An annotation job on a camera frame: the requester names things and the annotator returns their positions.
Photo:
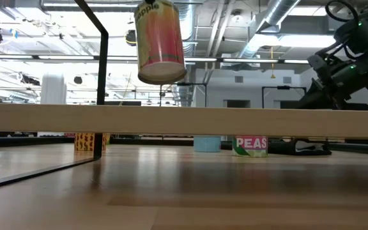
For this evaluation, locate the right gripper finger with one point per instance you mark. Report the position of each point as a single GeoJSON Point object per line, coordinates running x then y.
{"type": "Point", "coordinates": [321, 100]}

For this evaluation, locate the short can with PEAS label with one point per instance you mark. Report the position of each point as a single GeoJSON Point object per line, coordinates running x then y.
{"type": "Point", "coordinates": [250, 146]}

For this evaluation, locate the light blue short can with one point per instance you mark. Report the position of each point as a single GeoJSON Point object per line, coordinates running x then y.
{"type": "Point", "coordinates": [207, 144]}

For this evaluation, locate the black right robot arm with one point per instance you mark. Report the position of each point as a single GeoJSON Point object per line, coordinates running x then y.
{"type": "Point", "coordinates": [363, 35]}

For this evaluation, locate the yellow hanging ceiling object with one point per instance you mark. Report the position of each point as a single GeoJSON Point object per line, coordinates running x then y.
{"type": "Point", "coordinates": [272, 76]}

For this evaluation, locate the long ceiling light strip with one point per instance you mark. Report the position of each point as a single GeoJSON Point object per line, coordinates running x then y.
{"type": "Point", "coordinates": [251, 60]}
{"type": "Point", "coordinates": [65, 57]}

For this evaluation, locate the black background station frame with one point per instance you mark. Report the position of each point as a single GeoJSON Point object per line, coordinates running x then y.
{"type": "Point", "coordinates": [283, 87]}
{"type": "Point", "coordinates": [190, 84]}

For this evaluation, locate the corrugated silver duct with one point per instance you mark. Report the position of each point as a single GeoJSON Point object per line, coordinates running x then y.
{"type": "Point", "coordinates": [188, 25]}

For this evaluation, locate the smooth silver ventilation duct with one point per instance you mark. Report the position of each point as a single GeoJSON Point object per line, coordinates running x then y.
{"type": "Point", "coordinates": [280, 12]}

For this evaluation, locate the wooden shelf with black frame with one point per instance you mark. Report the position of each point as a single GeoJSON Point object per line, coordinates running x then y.
{"type": "Point", "coordinates": [184, 121]}

